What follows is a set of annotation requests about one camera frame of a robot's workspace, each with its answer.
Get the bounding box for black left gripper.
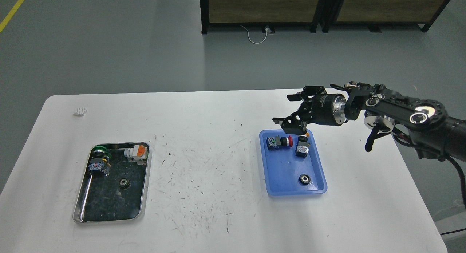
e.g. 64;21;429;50
273;86;347;135

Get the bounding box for black gear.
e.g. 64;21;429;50
299;174;311;185
118;178;131;190

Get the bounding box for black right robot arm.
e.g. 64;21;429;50
331;82;465;200

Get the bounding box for orange white connector part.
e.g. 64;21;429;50
123;145;149;165

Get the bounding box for blue plastic tray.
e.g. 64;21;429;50
258;130;328;196

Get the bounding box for stainless steel tray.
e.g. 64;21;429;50
73;142;151;224

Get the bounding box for small white plastic piece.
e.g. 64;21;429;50
73;107;88;117

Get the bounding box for yellow push button switch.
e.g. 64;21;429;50
295;134;310;157

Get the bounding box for red push button switch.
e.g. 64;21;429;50
266;135;293;150

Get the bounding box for left wooden cabinet black frame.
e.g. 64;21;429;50
200;0;327;35

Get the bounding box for wooden cabinet black frame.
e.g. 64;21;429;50
200;0;327;35
320;0;451;33

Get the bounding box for white power cable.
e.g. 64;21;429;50
238;25;274;44

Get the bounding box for right wooden cabinet black frame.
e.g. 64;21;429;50
320;0;451;33

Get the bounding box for green push button switch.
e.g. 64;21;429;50
87;146;112;177

